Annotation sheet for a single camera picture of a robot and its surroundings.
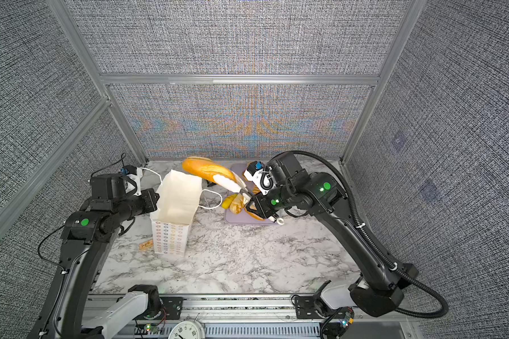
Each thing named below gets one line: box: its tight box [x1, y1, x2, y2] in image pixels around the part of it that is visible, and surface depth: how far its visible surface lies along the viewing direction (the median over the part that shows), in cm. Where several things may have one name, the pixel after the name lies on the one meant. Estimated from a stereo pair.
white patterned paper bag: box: [149, 169, 203, 257], surface depth 74 cm
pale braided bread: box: [229, 193, 245, 214], surface depth 97 cm
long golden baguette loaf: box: [181, 156, 238, 183], surface depth 65 cm
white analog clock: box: [168, 319, 206, 339], surface depth 68 cm
